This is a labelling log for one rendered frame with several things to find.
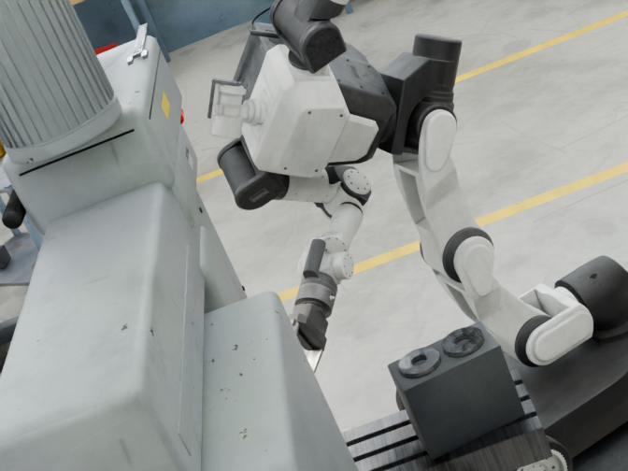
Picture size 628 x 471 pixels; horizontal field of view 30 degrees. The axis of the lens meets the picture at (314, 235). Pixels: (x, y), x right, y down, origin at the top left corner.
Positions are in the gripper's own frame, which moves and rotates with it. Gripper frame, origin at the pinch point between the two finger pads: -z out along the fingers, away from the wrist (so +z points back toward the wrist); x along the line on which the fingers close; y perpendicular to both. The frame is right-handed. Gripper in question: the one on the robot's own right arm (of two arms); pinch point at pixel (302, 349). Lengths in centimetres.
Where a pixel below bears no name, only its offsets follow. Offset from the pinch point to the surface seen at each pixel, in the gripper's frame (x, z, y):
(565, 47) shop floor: -237, 375, -64
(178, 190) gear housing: 66, -14, 17
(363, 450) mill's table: -17.5, -16.6, 10.4
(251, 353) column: 60, -46, 39
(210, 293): 53, -27, 19
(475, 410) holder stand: -13.3, -11.4, 38.1
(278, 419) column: 64, -61, 51
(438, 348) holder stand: -3.8, -1.4, 32.4
